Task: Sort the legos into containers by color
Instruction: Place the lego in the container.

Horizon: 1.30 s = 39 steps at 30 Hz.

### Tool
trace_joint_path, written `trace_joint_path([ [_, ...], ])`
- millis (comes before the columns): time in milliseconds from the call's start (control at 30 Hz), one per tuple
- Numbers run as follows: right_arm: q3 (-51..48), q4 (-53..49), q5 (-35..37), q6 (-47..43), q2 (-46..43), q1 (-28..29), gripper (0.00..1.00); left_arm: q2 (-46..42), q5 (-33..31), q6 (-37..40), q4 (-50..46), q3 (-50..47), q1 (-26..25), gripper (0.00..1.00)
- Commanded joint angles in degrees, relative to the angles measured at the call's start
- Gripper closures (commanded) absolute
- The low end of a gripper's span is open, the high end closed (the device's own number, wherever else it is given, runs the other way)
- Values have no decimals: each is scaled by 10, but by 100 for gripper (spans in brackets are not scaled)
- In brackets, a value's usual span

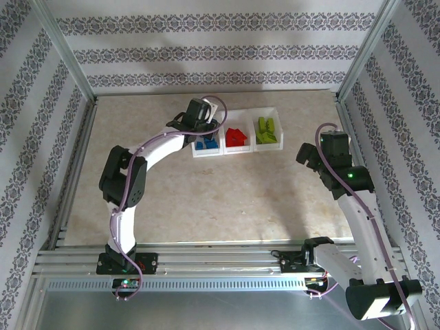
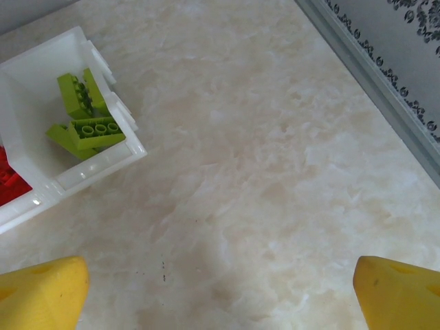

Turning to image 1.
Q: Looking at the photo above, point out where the left circuit board with LED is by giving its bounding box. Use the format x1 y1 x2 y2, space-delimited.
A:
112 277 140 289

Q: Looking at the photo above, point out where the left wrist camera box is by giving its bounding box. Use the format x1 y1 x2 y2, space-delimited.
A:
205 98 220 124

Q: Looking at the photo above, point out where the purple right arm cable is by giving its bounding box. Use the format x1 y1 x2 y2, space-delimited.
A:
307 122 419 330

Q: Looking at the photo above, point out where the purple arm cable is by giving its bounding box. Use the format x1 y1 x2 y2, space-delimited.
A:
109 95 229 300
307 122 419 330

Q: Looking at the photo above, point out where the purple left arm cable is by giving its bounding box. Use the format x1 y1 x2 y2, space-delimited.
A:
109 95 229 300

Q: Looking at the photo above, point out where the thin black base cable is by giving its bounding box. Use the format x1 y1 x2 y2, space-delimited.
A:
270 250 304 264

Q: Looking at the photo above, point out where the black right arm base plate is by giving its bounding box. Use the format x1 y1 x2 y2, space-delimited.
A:
280 256 327 275

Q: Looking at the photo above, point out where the aluminium frame post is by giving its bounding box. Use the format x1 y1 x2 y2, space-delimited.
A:
30 0 99 102
336 0 403 102

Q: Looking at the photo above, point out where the aluminium side rail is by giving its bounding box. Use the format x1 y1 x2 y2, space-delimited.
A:
47 96 99 250

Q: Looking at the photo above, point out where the aluminium mounting rail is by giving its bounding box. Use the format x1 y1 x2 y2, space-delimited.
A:
32 242 412 278

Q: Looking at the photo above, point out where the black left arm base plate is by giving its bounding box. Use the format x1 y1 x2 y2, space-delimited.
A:
96 252 160 276

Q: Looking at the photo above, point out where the slotted grey cable duct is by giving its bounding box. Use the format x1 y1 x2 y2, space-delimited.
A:
44 277 310 293

